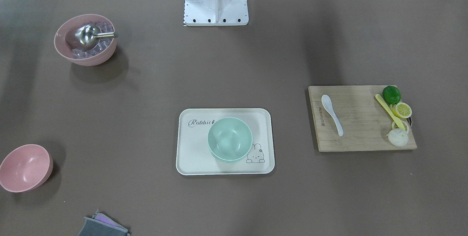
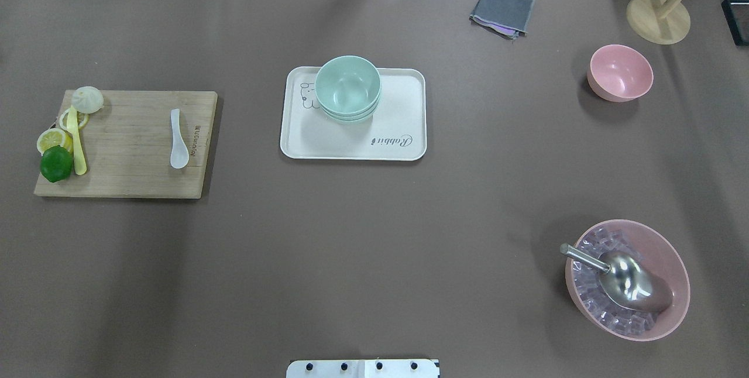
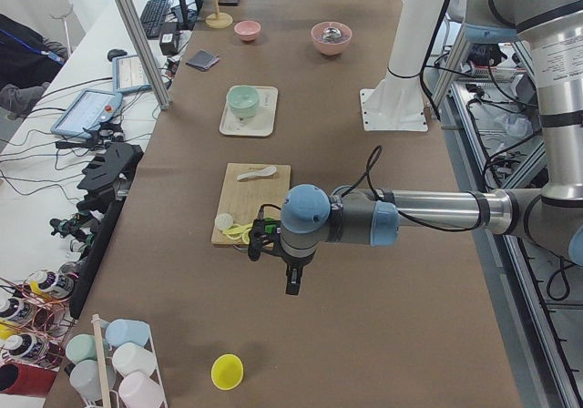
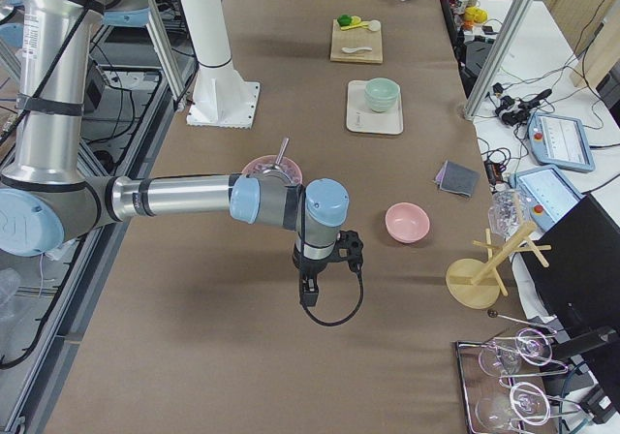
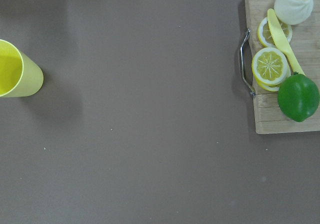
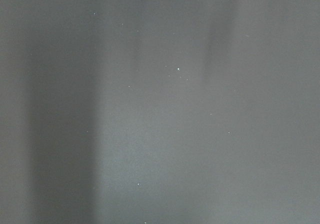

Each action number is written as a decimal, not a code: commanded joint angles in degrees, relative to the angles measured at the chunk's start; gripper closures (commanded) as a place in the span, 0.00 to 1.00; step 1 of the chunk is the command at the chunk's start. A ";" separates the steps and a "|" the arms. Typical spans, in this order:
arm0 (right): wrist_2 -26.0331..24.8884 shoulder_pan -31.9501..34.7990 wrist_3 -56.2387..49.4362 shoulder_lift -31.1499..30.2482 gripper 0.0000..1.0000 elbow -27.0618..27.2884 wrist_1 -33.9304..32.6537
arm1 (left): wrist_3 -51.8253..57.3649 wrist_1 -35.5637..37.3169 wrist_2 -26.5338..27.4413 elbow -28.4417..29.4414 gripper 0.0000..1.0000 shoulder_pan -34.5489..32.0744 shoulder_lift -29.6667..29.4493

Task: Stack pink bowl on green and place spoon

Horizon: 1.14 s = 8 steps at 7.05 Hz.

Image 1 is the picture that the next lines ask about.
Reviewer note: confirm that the white ceramic spoon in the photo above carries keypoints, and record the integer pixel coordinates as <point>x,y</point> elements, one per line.
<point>328,106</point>

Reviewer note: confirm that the green bowl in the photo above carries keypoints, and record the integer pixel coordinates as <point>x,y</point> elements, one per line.
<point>229,139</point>

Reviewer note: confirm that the pink bowl with ice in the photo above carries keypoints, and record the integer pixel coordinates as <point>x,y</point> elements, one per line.
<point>96,56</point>

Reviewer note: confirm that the white rabbit tray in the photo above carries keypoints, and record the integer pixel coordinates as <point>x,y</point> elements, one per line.
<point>193,154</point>

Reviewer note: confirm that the wooden cutting board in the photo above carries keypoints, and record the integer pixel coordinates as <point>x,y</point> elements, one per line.
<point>365,122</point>

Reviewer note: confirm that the yellow plastic knife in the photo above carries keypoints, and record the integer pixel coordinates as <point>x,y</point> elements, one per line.
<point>395,119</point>

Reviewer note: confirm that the green lime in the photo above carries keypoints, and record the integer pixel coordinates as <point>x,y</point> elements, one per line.
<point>391,94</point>

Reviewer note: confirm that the lemon slice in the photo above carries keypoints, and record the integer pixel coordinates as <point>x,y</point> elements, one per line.
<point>401,110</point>
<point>406,126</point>

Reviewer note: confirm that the metal ice scoop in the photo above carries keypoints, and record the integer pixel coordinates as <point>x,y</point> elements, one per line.
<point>88,36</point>

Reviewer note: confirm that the white steamed bun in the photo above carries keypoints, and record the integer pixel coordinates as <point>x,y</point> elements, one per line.
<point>398,137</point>

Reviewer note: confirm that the grey and purple cloths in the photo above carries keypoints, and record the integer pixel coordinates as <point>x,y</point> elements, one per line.
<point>100,224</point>

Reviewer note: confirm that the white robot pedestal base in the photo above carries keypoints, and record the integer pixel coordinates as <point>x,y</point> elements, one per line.
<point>216,12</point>

